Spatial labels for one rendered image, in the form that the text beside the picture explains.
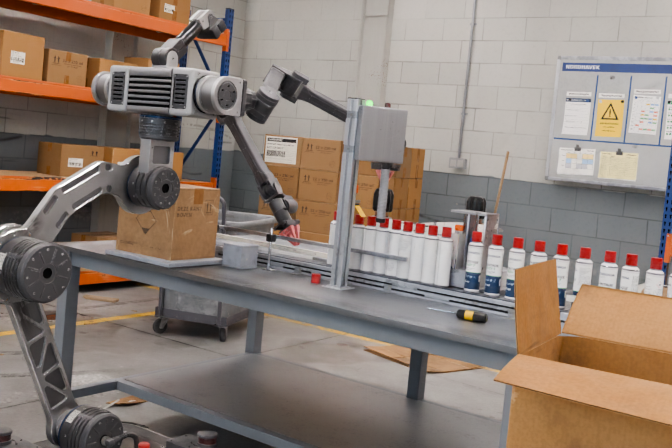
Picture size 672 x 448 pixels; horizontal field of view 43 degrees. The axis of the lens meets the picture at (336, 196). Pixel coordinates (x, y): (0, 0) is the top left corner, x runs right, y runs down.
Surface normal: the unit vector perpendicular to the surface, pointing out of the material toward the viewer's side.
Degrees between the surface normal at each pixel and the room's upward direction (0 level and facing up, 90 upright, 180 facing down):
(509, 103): 90
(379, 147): 90
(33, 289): 90
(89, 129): 90
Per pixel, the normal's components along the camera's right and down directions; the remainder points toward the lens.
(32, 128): 0.82, 0.11
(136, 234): -0.56, -0.01
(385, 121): 0.32, 0.08
